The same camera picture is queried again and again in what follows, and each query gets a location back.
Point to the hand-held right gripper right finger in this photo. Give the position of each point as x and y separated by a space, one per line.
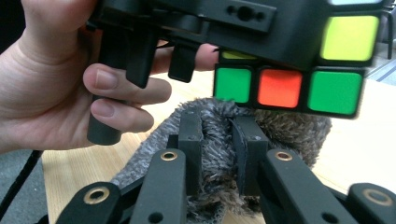
253 140

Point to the multicoloured puzzle cube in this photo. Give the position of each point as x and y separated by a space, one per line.
334 91

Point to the grey fluffy cloth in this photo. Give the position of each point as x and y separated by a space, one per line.
218 149

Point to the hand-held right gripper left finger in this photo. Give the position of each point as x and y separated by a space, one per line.
191 133

